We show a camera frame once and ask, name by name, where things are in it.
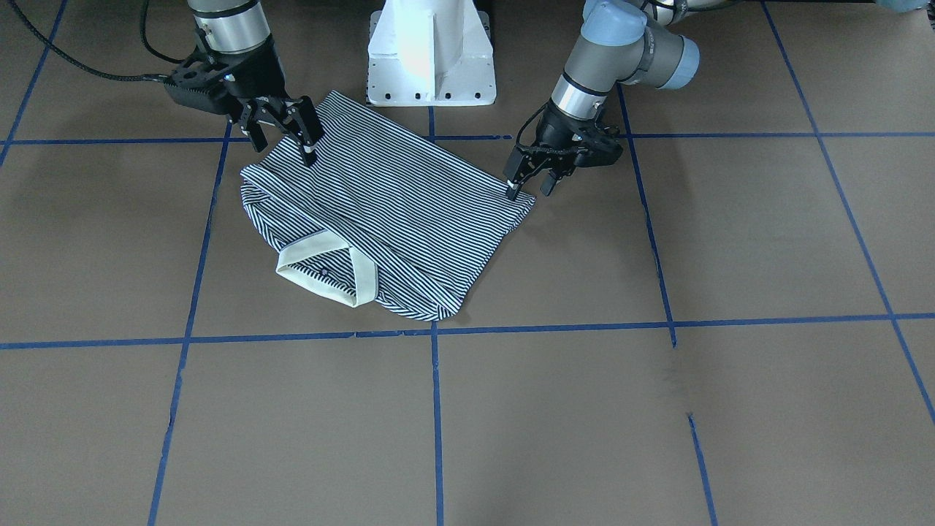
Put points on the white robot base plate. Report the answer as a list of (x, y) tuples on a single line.
[(431, 53)]

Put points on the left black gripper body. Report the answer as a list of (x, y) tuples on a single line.
[(553, 133)]

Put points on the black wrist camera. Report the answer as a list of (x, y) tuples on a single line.
[(198, 83), (599, 146)]

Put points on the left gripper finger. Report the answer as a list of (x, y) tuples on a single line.
[(550, 181), (515, 185)]

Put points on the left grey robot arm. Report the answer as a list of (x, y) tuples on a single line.
[(619, 43)]

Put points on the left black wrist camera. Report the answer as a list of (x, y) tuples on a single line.
[(599, 146)]

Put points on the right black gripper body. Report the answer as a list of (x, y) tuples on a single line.
[(255, 74)]

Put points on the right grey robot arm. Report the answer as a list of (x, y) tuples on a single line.
[(229, 27)]

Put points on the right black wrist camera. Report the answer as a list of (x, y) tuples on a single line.
[(198, 83)]

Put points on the blue white striped polo shirt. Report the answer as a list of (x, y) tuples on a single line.
[(381, 215)]

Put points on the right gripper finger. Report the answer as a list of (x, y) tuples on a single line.
[(255, 134), (307, 132)]

